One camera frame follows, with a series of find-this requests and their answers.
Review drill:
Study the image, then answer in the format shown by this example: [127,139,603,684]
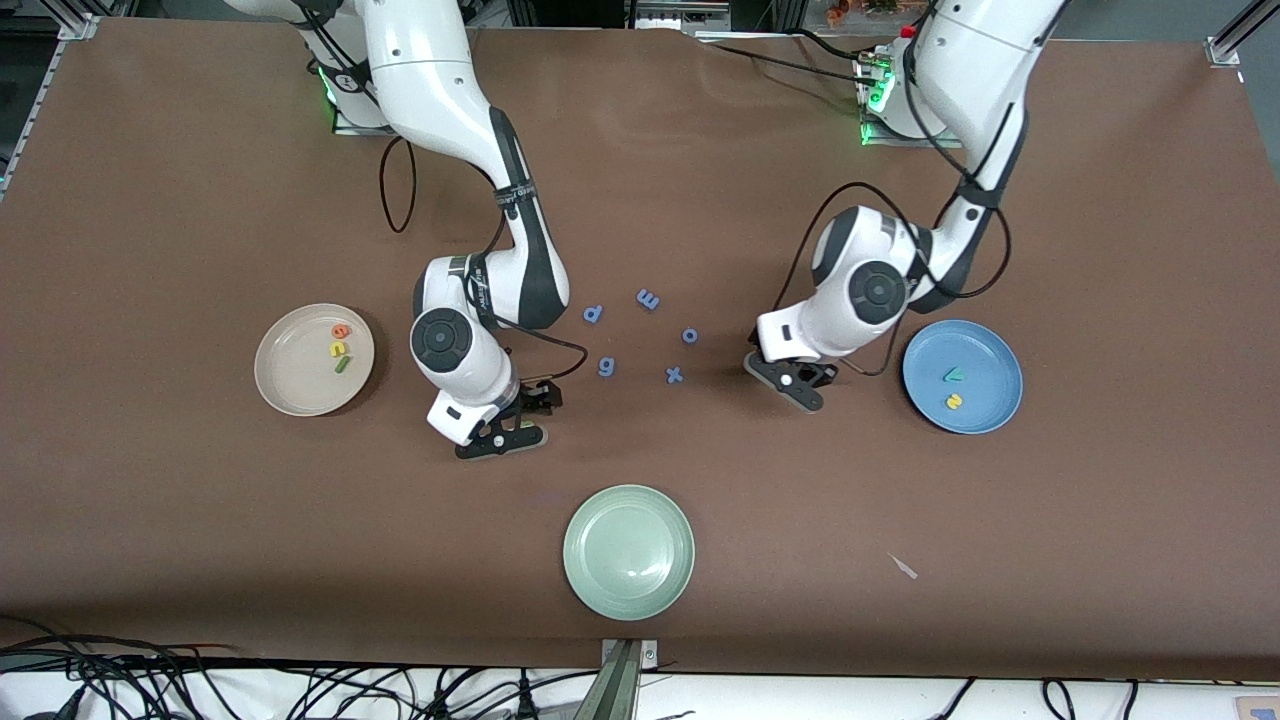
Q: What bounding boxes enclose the large aluminium corner rail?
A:
[1205,0,1280,69]

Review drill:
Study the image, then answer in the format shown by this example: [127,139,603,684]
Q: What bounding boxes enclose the silver post bracket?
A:
[600,638,660,671]

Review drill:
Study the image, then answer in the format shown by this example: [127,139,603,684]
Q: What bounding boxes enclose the black plug cable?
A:
[505,668,541,720]

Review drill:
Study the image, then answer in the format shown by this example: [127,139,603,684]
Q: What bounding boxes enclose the aluminium profile post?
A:
[572,640,643,720]

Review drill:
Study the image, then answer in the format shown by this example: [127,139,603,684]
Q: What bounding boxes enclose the tangled black floor cable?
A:
[0,630,216,720]

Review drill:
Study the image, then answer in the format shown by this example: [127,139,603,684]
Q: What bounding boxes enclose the beige brown plate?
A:
[254,303,376,417]

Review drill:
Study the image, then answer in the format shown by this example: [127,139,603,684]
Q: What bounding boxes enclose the brown paper table cover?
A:
[0,18,1280,681]

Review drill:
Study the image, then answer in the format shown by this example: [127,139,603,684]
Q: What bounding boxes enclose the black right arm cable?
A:
[378,135,591,386]

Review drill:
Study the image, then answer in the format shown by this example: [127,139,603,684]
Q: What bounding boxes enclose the short black table cable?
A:
[785,28,876,63]

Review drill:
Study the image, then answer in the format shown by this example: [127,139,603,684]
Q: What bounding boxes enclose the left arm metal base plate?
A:
[858,50,961,149]

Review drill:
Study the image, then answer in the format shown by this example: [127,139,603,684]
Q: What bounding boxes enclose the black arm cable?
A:
[775,130,1013,379]
[378,135,591,386]

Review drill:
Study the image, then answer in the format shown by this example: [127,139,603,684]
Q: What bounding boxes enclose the long black table cable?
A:
[700,38,869,81]

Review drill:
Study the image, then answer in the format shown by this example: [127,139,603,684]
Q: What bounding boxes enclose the grey metal frame piece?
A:
[625,0,733,31]

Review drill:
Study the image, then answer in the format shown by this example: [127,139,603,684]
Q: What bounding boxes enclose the pale green plate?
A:
[562,484,696,622]

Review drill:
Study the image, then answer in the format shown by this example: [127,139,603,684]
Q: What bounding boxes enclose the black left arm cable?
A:
[775,130,1013,379]

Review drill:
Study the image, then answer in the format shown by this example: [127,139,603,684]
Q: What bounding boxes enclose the blue plate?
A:
[902,319,1024,435]

